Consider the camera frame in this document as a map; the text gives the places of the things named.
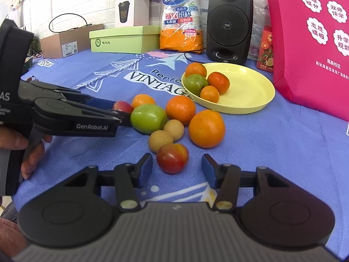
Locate pink tote bag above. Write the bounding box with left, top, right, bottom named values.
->
left=263, top=0, right=349, bottom=122

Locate green shoe box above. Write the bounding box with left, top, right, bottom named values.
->
left=89, top=26, right=160, bottom=54

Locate small orange tangerine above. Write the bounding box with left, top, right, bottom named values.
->
left=200, top=85, right=220, bottom=103
left=132, top=94, right=156, bottom=109

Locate green tangerine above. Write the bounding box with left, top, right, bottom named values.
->
left=184, top=74, right=209, bottom=94

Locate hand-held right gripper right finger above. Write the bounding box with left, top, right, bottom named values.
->
left=201, top=153, right=289, bottom=212

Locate person's leg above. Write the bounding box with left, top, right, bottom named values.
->
left=0, top=196, right=29, bottom=260

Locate reddish orange tangerine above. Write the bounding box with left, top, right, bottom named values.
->
left=207, top=72, right=230, bottom=94

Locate small red plum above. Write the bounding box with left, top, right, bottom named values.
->
left=113, top=101, right=134, bottom=114

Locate yellow plate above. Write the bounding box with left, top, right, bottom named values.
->
left=181, top=62, right=276, bottom=114

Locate black speaker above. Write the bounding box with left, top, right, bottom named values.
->
left=206, top=0, right=254, bottom=63

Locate tan longan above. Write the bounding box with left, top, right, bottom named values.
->
left=163, top=119, right=185, bottom=142
left=149, top=130, right=174, bottom=154

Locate orange paper cup pack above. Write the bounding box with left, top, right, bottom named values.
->
left=159, top=0, right=208, bottom=54

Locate black speaker cable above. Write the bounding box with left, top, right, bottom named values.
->
left=183, top=46, right=208, bottom=64

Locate green apple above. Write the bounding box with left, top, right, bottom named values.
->
left=130, top=104, right=167, bottom=135

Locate clear plastic bag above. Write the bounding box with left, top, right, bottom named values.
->
left=252, top=3, right=267, bottom=60

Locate red juice carton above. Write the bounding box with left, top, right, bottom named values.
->
left=256, top=25, right=274, bottom=73

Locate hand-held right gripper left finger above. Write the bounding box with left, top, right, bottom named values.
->
left=64, top=153, right=153, bottom=213

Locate large orange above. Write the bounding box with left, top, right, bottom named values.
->
left=189, top=109, right=226, bottom=148

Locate brown cardboard box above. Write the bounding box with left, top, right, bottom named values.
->
left=40, top=24, right=105, bottom=58

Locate white box with cup print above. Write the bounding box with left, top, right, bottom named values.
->
left=115, top=0, right=150, bottom=28

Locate black cable loop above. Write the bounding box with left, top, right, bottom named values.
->
left=48, top=14, right=94, bottom=33

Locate blue printed tablecloth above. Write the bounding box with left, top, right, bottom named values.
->
left=14, top=48, right=349, bottom=262

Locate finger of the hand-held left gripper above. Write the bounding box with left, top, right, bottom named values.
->
left=32, top=97, right=134, bottom=138
left=19, top=80, right=117, bottom=110

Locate person's left hand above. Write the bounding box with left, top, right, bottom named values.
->
left=0, top=130, right=53, bottom=180

